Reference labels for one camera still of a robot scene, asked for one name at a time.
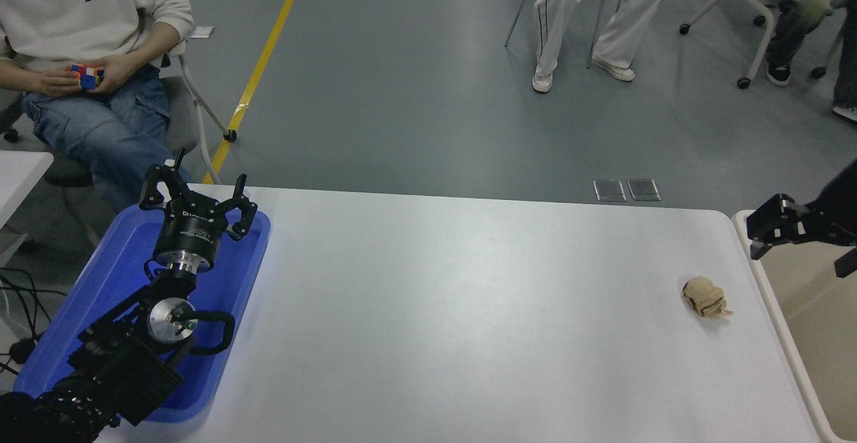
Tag large pale bin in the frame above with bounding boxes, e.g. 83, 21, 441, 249
732, 210, 857, 443

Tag white-framed wheeled chair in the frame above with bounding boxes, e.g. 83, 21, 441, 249
678, 0, 846, 89

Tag white metal-legged chair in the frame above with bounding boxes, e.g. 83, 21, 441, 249
504, 0, 631, 70

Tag coloured puzzle cube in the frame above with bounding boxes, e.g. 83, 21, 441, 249
72, 64, 106, 90

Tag grey wheeled office chair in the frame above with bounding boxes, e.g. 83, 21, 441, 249
0, 40, 237, 250

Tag black floor cables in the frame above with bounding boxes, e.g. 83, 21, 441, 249
0, 266, 68, 377

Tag person in dark trousers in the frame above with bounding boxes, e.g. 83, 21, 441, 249
753, 0, 857, 122

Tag person's left hand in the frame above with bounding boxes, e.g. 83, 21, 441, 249
90, 55, 139, 94

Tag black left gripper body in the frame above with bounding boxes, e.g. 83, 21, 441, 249
153, 195, 232, 260

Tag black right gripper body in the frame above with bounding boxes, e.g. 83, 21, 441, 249
811, 160, 857, 246

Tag crumpled tan paper ball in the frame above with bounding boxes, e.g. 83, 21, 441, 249
682, 276, 732, 319

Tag small white side table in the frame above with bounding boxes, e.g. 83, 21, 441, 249
0, 151, 54, 266

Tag black cable plug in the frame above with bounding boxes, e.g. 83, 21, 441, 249
8, 338, 37, 365

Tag person in pale trousers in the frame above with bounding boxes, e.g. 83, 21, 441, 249
532, 0, 669, 93

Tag person's right hand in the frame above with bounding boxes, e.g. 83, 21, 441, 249
37, 67, 85, 97

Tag blue plastic tray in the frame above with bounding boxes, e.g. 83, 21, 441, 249
13, 202, 272, 425

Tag person with puzzle cube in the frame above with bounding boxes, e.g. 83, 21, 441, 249
0, 0, 196, 215

